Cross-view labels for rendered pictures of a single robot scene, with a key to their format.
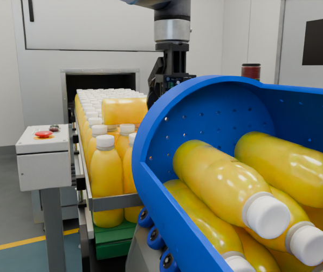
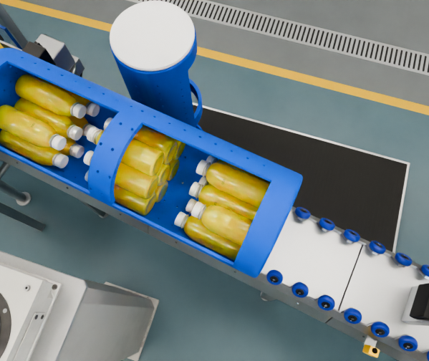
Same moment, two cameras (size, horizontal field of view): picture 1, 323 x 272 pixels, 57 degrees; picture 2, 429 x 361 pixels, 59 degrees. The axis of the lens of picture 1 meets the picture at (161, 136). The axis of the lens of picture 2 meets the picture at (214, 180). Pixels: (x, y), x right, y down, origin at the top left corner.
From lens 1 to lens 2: 0.87 m
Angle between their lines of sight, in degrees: 64
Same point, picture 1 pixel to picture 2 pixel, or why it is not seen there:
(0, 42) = not seen: outside the picture
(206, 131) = not seen: outside the picture
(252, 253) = not seen: hidden behind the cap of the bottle
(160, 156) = not seen: outside the picture
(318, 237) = (76, 132)
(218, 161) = (26, 129)
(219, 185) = (35, 141)
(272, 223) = (61, 145)
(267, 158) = (39, 102)
